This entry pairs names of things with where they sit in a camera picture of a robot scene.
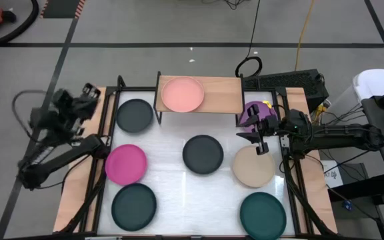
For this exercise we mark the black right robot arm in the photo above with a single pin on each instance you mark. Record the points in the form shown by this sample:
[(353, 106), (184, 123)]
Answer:
[(338, 135)]

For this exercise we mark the wooden shelf with black legs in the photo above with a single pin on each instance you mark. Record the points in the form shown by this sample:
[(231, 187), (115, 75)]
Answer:
[(223, 96)]

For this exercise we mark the blue connector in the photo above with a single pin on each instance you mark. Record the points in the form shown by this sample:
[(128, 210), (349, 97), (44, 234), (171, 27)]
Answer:
[(347, 205)]

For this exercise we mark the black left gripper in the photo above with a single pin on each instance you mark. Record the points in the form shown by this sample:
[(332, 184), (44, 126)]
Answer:
[(73, 106)]

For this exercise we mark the beige plate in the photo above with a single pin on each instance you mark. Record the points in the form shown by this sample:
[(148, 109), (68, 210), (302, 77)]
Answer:
[(252, 170)]

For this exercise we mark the dark teal plate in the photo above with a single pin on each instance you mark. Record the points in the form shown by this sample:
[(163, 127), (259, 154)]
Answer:
[(134, 207)]

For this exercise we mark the black hazard-striped floor mat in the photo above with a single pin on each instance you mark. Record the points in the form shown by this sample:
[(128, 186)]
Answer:
[(60, 8)]

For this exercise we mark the dark grey plate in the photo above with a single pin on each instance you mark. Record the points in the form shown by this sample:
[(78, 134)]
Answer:
[(203, 154), (134, 115)]

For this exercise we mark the salmon pink plate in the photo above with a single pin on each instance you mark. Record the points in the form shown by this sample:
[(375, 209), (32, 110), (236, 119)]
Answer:
[(182, 94)]

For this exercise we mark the white table mat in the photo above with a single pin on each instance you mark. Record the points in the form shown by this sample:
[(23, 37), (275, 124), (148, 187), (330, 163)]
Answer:
[(185, 203)]

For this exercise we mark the yellow plug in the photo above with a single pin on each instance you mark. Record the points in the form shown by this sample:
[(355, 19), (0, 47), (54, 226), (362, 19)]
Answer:
[(320, 110)]

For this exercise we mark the purple plate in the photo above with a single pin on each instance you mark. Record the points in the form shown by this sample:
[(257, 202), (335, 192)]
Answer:
[(263, 110)]

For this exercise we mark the black desk base beam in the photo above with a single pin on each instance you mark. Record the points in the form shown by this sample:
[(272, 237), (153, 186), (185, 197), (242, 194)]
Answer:
[(362, 188)]

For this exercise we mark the black metal table frame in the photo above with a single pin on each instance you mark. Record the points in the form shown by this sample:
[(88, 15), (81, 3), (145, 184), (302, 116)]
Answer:
[(290, 186)]

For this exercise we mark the magenta plate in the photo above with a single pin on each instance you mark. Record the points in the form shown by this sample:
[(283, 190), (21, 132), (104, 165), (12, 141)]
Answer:
[(126, 164)]

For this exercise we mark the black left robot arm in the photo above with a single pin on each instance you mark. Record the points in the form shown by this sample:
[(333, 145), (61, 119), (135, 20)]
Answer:
[(58, 160)]

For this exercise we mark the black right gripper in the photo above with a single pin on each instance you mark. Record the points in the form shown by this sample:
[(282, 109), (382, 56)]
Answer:
[(268, 125)]

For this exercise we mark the black computer case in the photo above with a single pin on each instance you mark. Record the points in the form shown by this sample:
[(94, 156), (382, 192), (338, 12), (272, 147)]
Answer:
[(288, 83)]

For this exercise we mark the teal green plate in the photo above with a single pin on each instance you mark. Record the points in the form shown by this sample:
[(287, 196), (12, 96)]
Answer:
[(263, 216)]

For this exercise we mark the red vacuum cleaner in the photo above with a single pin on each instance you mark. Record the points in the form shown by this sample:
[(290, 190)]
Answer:
[(28, 23)]

